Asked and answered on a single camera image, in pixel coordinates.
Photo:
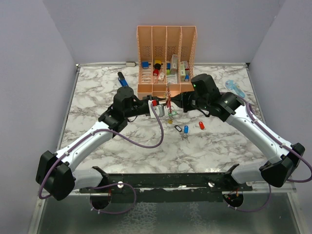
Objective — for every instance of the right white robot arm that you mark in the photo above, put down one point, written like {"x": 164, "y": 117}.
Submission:
{"x": 282, "y": 156}

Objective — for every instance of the green white box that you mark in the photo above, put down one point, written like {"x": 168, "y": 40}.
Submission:
{"x": 173, "y": 64}

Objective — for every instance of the green eraser block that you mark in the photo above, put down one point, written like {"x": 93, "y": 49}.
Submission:
{"x": 168, "y": 66}

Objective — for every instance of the blue white blister pack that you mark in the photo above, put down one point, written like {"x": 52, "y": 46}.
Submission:
{"x": 231, "y": 85}

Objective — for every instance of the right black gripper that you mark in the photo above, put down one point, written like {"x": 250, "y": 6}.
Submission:
{"x": 182, "y": 100}

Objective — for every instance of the white red box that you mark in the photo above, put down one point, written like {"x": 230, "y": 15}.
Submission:
{"x": 184, "y": 70}

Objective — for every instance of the silver keys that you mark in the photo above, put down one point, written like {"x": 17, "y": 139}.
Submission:
{"x": 184, "y": 136}

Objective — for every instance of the blue stamp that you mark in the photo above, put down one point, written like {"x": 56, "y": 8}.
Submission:
{"x": 145, "y": 64}

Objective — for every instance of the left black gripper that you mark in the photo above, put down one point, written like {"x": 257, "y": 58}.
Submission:
{"x": 148, "y": 97}

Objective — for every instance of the peach plastic desk organizer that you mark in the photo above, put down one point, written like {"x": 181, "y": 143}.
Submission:
{"x": 166, "y": 56}

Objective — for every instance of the black key tag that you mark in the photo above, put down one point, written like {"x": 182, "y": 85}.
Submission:
{"x": 178, "y": 128}

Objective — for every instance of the red handled key organizer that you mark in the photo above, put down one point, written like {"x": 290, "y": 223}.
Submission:
{"x": 168, "y": 102}

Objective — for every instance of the blue key tag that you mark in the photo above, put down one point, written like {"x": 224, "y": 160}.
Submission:
{"x": 186, "y": 129}

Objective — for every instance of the red black stamp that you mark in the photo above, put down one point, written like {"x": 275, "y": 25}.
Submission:
{"x": 157, "y": 67}

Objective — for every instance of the white wall plug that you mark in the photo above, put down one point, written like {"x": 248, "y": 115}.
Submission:
{"x": 130, "y": 64}

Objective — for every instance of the blue stapler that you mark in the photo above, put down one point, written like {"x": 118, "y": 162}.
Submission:
{"x": 122, "y": 80}

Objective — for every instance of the red key tag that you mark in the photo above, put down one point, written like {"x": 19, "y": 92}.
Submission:
{"x": 201, "y": 125}

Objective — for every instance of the blue glue stick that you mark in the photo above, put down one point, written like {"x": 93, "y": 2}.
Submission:
{"x": 187, "y": 78}

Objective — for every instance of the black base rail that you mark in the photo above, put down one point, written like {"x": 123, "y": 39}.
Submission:
{"x": 171, "y": 187}

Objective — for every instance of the green key tag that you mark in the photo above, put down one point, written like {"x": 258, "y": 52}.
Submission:
{"x": 171, "y": 114}

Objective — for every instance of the pink pencil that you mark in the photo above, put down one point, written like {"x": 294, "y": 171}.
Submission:
{"x": 159, "y": 78}

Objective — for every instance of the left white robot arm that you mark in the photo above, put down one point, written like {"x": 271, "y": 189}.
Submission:
{"x": 57, "y": 172}

